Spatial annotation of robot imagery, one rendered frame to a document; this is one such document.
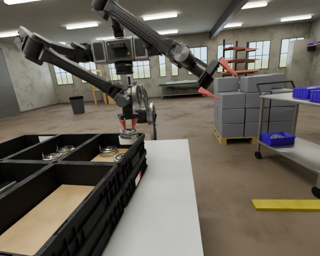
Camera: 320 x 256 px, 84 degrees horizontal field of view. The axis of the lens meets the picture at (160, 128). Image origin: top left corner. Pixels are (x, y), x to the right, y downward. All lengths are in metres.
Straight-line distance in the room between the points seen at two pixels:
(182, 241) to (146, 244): 0.12
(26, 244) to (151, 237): 0.38
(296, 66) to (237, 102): 9.15
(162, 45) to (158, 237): 0.73
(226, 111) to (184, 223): 2.60
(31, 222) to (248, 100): 3.07
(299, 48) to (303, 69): 1.12
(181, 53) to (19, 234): 0.77
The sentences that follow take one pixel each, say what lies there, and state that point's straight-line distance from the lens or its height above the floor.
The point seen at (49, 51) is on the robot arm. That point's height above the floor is 1.39.
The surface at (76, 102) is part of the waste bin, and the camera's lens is 8.12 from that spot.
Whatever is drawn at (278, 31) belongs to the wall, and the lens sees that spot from 12.35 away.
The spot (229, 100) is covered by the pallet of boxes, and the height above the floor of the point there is 0.78.
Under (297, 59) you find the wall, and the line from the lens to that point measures 12.21.
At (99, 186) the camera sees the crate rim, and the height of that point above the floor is 0.93.
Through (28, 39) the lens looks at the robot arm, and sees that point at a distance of 0.96.
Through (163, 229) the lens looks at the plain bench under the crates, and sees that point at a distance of 0.77.
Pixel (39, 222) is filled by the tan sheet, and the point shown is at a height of 0.83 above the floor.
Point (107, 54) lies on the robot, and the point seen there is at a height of 1.43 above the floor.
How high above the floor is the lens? 1.25
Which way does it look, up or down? 16 degrees down
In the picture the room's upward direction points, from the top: 4 degrees counter-clockwise
